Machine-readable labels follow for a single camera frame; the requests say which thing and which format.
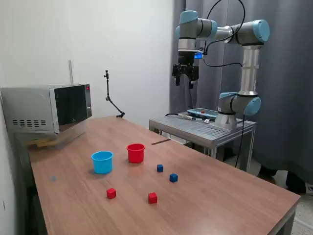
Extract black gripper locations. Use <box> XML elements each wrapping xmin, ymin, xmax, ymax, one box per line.
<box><xmin>172</xmin><ymin>50</ymin><xmax>200</xmax><ymax>90</ymax></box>

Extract blue grey teach pendant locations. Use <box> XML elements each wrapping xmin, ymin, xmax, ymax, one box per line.
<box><xmin>187</xmin><ymin>108</ymin><xmax>219</xmax><ymax>120</ymax></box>

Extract grey metal robot stand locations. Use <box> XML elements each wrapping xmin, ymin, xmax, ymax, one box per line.
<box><xmin>149</xmin><ymin>113</ymin><xmax>257</xmax><ymax>172</ymax></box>

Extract red plastic cup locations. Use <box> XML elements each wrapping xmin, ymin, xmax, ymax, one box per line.
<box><xmin>126</xmin><ymin>143</ymin><xmax>146</xmax><ymax>164</ymax></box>

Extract grey curtain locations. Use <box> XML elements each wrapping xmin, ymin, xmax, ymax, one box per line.
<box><xmin>169</xmin><ymin>0</ymin><xmax>313</xmax><ymax>186</ymax></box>

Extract thin white pole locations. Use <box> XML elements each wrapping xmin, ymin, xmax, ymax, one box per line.
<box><xmin>68</xmin><ymin>59</ymin><xmax>74</xmax><ymax>85</ymax></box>

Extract blue plastic cup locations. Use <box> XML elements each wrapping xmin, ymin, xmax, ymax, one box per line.
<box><xmin>91</xmin><ymin>150</ymin><xmax>114</xmax><ymax>175</ymax></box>

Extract person's black-clad leg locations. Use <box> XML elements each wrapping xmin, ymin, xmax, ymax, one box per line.
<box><xmin>258</xmin><ymin>165</ymin><xmax>278</xmax><ymax>177</ymax></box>
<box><xmin>286</xmin><ymin>171</ymin><xmax>308</xmax><ymax>194</ymax></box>

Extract clear plastic riser box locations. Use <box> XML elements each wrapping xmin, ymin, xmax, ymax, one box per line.
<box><xmin>14</xmin><ymin>122</ymin><xmax>87</xmax><ymax>150</ymax></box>

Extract silver microwave oven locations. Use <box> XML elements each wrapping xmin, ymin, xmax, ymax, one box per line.
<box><xmin>0</xmin><ymin>84</ymin><xmax>93</xmax><ymax>135</ymax></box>

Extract wooden slats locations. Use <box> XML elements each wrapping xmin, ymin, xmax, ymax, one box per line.
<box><xmin>25</xmin><ymin>139</ymin><xmax>58</xmax><ymax>148</ymax></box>

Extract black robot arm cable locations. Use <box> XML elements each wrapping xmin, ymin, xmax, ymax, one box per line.
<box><xmin>200</xmin><ymin>0</ymin><xmax>246</xmax><ymax>68</ymax></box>

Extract black pendant cable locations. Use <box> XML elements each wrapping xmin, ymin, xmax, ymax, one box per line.
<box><xmin>164</xmin><ymin>112</ymin><xmax>208</xmax><ymax>122</ymax></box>

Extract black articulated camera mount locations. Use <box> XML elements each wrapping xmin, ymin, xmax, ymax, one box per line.
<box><xmin>103</xmin><ymin>70</ymin><xmax>126</xmax><ymax>119</ymax></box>

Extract black power cable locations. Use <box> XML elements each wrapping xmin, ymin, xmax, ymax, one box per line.
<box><xmin>234</xmin><ymin>113</ymin><xmax>246</xmax><ymax>168</ymax></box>

